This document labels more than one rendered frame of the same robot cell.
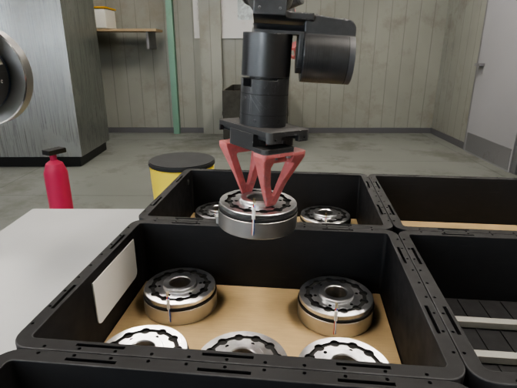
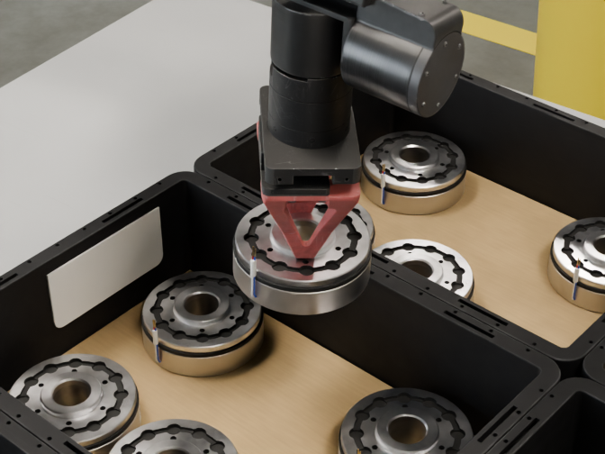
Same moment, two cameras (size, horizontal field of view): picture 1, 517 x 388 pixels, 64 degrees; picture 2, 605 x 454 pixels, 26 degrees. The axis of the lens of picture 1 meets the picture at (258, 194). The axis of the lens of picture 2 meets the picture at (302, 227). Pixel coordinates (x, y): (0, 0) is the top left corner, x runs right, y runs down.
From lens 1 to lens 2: 62 cm
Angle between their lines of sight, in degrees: 36
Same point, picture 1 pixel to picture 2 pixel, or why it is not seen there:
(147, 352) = (15, 412)
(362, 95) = not seen: outside the picture
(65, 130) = not seen: outside the picture
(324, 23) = (386, 13)
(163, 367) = (15, 438)
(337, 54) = (390, 76)
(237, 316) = (259, 395)
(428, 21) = not seen: outside the picture
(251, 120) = (271, 125)
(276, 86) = (305, 90)
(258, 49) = (278, 28)
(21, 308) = (62, 216)
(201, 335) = (185, 401)
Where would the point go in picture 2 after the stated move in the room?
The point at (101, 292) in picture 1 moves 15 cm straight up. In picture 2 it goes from (67, 286) to (45, 133)
